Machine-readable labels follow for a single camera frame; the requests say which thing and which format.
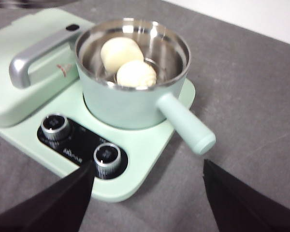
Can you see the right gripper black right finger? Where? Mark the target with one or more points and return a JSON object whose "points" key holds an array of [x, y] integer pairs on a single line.
{"points": [[244, 212]]}

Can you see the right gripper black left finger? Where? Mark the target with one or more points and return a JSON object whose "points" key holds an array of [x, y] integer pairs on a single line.
{"points": [[50, 212]]}

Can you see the ridged white bun green dots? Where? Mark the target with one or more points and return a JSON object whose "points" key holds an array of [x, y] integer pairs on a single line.
{"points": [[135, 73]]}

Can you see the plain white steamed bun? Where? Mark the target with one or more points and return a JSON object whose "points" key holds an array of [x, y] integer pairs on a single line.
{"points": [[118, 53]]}

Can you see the silver control knob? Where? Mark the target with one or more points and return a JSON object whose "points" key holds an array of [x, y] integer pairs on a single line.
{"points": [[107, 157], [54, 125]]}

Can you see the mint green cooker base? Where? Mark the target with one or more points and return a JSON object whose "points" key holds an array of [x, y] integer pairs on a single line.
{"points": [[140, 149]]}

